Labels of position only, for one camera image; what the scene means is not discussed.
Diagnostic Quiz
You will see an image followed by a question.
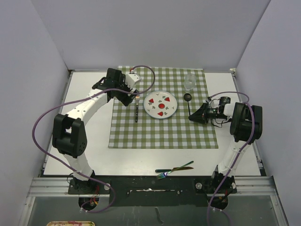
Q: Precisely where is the black spoon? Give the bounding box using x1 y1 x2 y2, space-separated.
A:
183 93 192 116

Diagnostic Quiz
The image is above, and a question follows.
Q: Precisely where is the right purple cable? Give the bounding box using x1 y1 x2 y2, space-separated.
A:
206 91 256 226

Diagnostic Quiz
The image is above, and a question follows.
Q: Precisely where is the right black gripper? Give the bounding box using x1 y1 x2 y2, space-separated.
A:
189 103 229 124

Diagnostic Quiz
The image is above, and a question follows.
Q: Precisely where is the iridescent rainbow fork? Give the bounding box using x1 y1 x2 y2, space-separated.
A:
155 161 194 179

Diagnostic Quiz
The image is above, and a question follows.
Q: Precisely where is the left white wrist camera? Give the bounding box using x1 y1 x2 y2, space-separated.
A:
125 70 141 89

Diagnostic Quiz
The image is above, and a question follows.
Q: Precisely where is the purple cable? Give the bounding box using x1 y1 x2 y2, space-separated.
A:
206 91 256 226
32 65 156 214

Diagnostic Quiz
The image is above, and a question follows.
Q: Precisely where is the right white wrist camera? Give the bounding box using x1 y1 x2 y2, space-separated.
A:
205 97 217 108

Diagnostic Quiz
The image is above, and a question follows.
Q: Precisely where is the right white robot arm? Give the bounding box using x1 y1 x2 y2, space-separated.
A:
189 97 262 193

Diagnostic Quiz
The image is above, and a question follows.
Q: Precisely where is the clear drinking glass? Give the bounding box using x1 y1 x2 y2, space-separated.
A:
184 74 197 90

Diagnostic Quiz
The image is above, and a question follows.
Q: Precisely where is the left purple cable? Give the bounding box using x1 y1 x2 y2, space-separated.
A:
32 65 156 214

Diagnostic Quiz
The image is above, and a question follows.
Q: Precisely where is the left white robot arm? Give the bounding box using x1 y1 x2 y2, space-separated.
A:
52 68 141 194

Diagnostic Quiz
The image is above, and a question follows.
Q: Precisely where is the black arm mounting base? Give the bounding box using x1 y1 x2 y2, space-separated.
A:
68 176 237 210

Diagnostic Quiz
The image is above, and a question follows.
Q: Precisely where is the silver fork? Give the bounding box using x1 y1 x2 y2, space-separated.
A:
135 95 140 123

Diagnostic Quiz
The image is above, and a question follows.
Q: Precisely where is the yellow rimmed tray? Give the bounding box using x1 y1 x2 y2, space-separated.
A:
47 221 95 226

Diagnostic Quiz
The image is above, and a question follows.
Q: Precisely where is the white plate with strawberries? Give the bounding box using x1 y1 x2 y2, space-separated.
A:
143 91 178 120

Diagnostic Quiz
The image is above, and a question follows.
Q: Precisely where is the green white checkered tablecloth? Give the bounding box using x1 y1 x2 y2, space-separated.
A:
108 67 218 149

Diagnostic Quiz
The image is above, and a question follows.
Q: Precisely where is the green handled knife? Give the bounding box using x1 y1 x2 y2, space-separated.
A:
155 167 194 173

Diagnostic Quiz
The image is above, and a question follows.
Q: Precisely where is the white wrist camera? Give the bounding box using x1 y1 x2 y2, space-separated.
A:
125 70 141 89
205 97 217 108

